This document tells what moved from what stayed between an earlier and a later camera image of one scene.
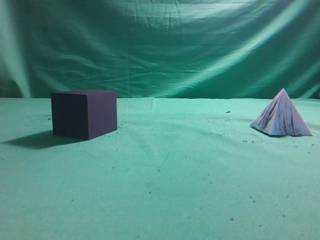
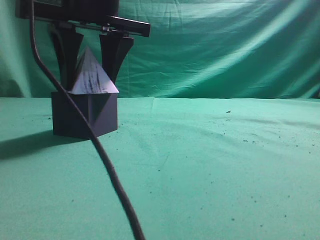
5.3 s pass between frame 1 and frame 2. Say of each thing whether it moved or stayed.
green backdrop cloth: stayed
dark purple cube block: stayed
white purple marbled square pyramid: moved
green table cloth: stayed
